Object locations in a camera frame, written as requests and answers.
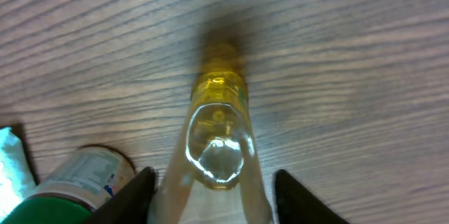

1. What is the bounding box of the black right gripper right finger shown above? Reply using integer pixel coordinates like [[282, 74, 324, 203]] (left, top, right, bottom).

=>
[[274, 169, 349, 224]]

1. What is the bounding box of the green lidded white jar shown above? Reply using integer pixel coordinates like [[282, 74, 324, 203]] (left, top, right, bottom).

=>
[[3, 145, 135, 224]]

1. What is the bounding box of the teal tissue pack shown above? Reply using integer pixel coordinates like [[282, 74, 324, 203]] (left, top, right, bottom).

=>
[[1, 127, 36, 221]]

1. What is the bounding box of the yellow dish soap bottle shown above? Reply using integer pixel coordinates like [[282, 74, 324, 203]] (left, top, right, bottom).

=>
[[148, 43, 273, 224]]

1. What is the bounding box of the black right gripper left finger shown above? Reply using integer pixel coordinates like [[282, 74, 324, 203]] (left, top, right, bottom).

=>
[[83, 166, 157, 224]]

